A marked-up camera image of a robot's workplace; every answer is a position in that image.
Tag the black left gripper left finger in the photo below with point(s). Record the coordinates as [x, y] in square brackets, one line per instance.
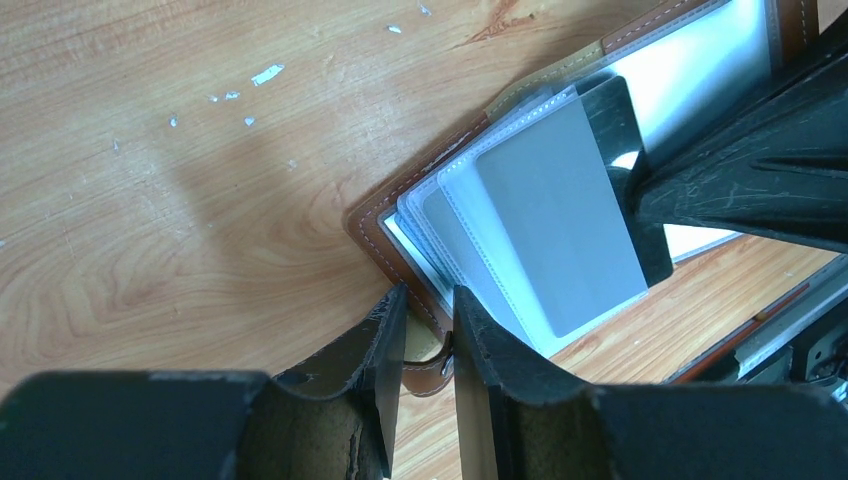
[331, 416]

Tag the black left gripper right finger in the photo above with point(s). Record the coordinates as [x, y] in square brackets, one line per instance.
[520, 416]

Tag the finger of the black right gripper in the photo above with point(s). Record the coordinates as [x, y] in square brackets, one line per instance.
[777, 168]

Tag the black mounting rail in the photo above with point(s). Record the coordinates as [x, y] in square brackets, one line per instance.
[764, 334]

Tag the brown leather card holder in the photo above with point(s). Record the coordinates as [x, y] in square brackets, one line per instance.
[433, 227]

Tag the grey card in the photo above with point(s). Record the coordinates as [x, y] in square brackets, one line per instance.
[571, 260]

